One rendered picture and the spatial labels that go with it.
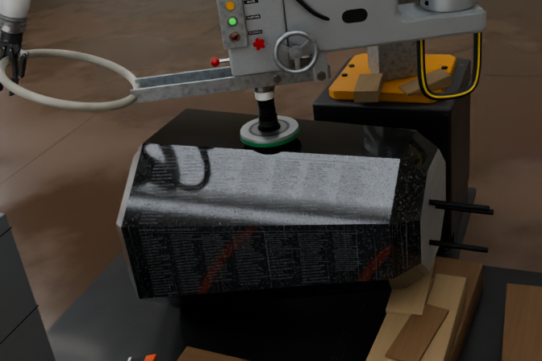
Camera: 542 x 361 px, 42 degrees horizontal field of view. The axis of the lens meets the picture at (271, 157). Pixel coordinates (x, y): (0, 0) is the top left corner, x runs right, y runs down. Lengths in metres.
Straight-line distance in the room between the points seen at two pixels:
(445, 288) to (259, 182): 0.81
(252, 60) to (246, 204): 0.51
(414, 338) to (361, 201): 0.50
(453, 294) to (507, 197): 1.17
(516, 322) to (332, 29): 1.27
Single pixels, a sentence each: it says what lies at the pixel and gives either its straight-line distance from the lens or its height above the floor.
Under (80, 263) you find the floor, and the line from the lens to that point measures 3.66.
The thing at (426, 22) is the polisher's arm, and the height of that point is 1.22.
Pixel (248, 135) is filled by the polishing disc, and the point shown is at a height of 0.88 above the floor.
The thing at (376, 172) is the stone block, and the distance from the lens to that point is 2.37.
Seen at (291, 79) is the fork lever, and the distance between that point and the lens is 2.42.
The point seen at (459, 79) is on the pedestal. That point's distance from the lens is 3.23.
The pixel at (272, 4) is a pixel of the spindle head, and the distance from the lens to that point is 2.29.
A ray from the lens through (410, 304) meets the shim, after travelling 2.62.
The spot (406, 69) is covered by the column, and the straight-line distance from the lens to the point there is 3.14.
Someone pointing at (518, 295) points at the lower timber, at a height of 0.13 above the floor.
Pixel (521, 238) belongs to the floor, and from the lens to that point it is 3.45.
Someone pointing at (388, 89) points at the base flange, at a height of 0.78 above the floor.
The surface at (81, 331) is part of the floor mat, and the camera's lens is 3.19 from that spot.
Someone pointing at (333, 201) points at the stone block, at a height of 0.71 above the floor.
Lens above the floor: 1.92
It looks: 27 degrees down
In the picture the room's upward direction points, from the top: 8 degrees counter-clockwise
